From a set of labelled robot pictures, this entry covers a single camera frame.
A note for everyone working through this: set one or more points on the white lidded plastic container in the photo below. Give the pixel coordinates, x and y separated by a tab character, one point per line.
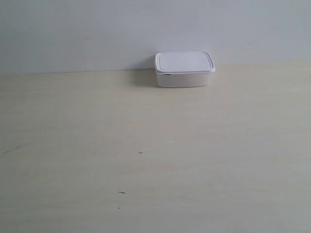
180	69

